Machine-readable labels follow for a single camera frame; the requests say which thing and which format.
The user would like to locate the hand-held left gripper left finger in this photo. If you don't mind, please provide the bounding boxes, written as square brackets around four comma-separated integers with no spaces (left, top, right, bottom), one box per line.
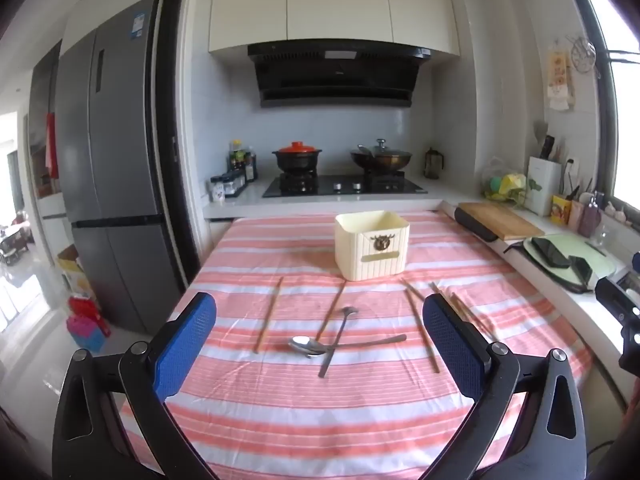
[52,291,218,480]

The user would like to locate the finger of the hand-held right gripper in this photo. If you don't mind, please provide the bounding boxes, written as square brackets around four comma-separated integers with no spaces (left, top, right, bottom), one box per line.
[595,276,640,331]

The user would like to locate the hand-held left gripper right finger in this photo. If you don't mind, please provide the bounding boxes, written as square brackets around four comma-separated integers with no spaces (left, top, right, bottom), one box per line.
[422,292,588,480]

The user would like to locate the large steel spoon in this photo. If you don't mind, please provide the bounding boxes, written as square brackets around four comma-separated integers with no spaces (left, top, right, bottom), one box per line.
[287,333,408,359]

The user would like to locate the small long-handled steel spoon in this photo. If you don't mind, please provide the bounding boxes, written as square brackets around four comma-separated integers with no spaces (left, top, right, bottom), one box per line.
[318,306,360,379]

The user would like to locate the cream plastic utensil container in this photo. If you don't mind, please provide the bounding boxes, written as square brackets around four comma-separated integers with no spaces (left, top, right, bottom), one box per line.
[334,211,411,282]

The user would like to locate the light green tray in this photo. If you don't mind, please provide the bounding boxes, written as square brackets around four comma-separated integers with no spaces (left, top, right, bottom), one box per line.
[522,234,626,294]

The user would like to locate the black rectangular device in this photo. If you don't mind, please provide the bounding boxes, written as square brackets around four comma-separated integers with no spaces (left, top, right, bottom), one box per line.
[568,255,595,287]

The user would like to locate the black smartphone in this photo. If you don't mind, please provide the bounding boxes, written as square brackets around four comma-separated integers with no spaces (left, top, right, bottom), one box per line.
[531,236,572,268]

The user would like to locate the dark purple cup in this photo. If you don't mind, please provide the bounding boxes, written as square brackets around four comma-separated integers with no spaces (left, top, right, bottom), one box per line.
[579,205,603,238]

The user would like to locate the red toy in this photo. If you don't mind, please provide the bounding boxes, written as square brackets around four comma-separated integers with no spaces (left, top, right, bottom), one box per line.
[66,296,112,354]

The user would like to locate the yellow box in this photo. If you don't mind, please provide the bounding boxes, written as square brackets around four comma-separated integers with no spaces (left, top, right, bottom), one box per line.
[551,195,572,225]

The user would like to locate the black oblong case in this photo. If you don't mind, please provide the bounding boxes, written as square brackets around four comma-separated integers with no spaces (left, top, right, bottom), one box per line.
[453,207,500,243]

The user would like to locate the pink striped tablecloth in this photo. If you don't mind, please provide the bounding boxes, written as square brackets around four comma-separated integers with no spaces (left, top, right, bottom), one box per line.
[120,210,596,480]

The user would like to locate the white knife block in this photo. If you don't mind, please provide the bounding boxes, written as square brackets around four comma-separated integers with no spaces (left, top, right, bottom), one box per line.
[527,156,562,217]

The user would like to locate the wooden cutting board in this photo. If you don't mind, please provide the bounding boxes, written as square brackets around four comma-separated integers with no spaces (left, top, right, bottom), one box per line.
[457,202,546,242]

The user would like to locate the cardboard box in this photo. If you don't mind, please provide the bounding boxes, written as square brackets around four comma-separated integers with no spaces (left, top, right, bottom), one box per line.
[56,245,94,294]

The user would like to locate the white kitchen counter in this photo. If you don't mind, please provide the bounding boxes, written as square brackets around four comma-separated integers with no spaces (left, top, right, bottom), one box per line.
[203,175,640,411]

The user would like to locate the plastic bag with yellow items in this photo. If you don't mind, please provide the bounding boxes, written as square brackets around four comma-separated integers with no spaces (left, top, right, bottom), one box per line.
[481,156,530,207]

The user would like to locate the clear spice jar set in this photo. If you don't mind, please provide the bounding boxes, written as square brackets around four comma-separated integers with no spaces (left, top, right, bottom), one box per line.
[222,170,249,197]

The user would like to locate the glass french press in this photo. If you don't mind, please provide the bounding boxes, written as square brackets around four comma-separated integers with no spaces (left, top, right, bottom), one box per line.
[424,147,445,180]

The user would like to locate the window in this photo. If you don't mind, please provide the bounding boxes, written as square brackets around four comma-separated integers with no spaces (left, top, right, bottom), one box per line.
[570,0,640,221]

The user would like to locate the grey refrigerator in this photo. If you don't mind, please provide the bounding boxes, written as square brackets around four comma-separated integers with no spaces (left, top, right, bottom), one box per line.
[55,0,183,333]

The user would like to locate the black gas stove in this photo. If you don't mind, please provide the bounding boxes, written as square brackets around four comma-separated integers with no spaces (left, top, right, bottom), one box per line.
[262,174,429,198]

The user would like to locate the wok with glass lid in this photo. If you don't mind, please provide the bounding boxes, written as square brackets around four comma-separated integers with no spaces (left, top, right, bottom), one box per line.
[350,138,414,173]

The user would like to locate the black clay pot orange lid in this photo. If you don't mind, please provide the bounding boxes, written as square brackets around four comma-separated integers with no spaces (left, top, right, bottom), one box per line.
[272,142,324,175]

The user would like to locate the red hanging cloth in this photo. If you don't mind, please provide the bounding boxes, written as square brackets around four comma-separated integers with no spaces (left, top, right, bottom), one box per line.
[45,112,60,179]

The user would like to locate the black range hood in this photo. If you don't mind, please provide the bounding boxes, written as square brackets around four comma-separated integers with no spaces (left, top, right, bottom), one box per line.
[247,41,432,109]

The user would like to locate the wall hanging scroll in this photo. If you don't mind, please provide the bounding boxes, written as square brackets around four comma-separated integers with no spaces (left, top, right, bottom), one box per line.
[547,40,576,111]

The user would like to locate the white wall cabinets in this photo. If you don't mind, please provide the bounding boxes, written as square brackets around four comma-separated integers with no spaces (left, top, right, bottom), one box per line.
[208,0,461,58]

